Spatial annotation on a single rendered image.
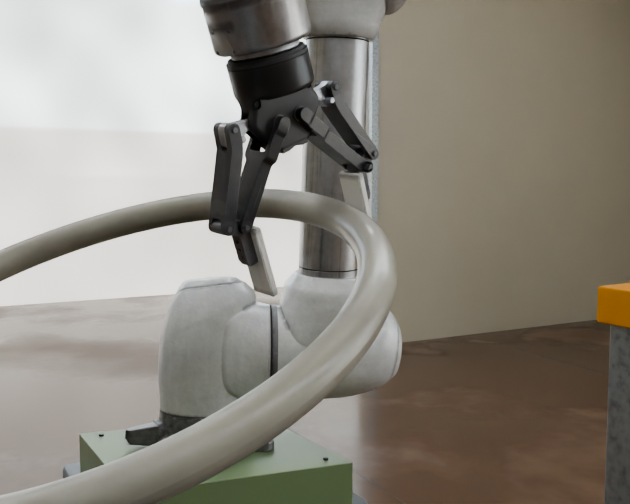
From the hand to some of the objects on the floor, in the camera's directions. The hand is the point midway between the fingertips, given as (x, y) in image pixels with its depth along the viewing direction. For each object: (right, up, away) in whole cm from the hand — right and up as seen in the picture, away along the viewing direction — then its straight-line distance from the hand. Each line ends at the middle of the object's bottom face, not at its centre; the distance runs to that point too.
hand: (314, 251), depth 75 cm
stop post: (+68, -115, +92) cm, 162 cm away
